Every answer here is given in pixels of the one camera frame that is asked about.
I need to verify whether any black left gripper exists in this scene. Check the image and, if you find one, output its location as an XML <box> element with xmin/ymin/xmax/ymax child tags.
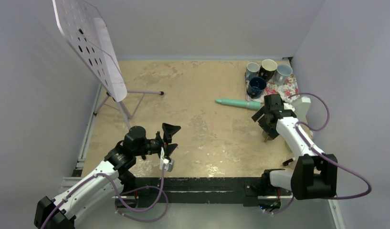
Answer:
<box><xmin>134</xmin><ymin>124</ymin><xmax>180</xmax><ymax>159</ymax></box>

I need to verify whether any dark blue mug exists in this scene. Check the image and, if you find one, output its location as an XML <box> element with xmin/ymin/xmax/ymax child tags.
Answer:
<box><xmin>247</xmin><ymin>77</ymin><xmax>267</xmax><ymax>99</ymax></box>

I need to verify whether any light grey mug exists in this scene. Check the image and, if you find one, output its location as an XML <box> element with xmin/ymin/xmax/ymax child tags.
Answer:
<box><xmin>273</xmin><ymin>64</ymin><xmax>293</xmax><ymax>85</ymax></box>

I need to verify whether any black mug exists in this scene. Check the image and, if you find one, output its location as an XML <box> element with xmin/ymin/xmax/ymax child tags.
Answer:
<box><xmin>258</xmin><ymin>59</ymin><xmax>277</xmax><ymax>82</ymax></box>

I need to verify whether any grey mug with lettering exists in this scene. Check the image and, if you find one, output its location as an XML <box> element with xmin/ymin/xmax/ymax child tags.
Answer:
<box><xmin>244</xmin><ymin>62</ymin><xmax>260</xmax><ymax>81</ymax></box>

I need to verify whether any brown mug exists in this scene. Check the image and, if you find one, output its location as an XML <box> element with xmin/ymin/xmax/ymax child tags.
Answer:
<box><xmin>262</xmin><ymin>131</ymin><xmax>270</xmax><ymax>143</ymax></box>

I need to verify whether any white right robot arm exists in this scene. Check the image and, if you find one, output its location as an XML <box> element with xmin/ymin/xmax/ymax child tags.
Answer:
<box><xmin>252</xmin><ymin>94</ymin><xmax>337</xmax><ymax>200</ymax></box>

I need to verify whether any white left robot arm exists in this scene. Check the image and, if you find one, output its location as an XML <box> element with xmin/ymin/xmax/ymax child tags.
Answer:
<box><xmin>33</xmin><ymin>123</ymin><xmax>181</xmax><ymax>229</ymax></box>

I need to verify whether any mint green tube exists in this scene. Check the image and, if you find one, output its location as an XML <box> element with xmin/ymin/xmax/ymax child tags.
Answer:
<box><xmin>215</xmin><ymin>99</ymin><xmax>261</xmax><ymax>110</ymax></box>

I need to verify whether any white box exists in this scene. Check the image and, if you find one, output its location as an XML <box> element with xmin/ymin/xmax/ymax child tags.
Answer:
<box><xmin>290</xmin><ymin>96</ymin><xmax>311</xmax><ymax>123</ymax></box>

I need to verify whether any floral tray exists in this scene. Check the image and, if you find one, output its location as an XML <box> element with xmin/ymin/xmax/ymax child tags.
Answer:
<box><xmin>245</xmin><ymin>74</ymin><xmax>300</xmax><ymax>104</ymax></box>

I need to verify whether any lilac tripod stand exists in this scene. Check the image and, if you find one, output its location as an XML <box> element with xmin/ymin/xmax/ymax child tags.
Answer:
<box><xmin>93</xmin><ymin>90</ymin><xmax>165</xmax><ymax>161</ymax></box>

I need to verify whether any perforated calibration board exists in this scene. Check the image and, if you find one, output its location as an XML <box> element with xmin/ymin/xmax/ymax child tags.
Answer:
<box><xmin>52</xmin><ymin>0</ymin><xmax>127</xmax><ymax>102</ymax></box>

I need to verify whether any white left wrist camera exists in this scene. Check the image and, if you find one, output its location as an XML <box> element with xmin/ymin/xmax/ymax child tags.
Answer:
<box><xmin>159</xmin><ymin>147</ymin><xmax>175</xmax><ymax>172</ymax></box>

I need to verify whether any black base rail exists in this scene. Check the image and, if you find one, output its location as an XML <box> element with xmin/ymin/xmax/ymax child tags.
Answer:
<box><xmin>122</xmin><ymin>177</ymin><xmax>292</xmax><ymax>209</ymax></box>

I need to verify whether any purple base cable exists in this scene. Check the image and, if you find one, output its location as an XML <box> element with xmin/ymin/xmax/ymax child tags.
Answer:
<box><xmin>115</xmin><ymin>185</ymin><xmax>169</xmax><ymax>222</ymax></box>

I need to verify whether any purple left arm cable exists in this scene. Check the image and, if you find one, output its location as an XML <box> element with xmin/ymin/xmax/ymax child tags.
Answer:
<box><xmin>40</xmin><ymin>163</ymin><xmax>166</xmax><ymax>229</ymax></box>

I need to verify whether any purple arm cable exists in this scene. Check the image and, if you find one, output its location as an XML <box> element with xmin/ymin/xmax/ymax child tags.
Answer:
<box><xmin>40</xmin><ymin>163</ymin><xmax>166</xmax><ymax>229</ymax></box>
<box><xmin>288</xmin><ymin>92</ymin><xmax>372</xmax><ymax>200</ymax></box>

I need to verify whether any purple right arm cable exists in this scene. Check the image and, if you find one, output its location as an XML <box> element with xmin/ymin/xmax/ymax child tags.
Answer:
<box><xmin>288</xmin><ymin>92</ymin><xmax>372</xmax><ymax>200</ymax></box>

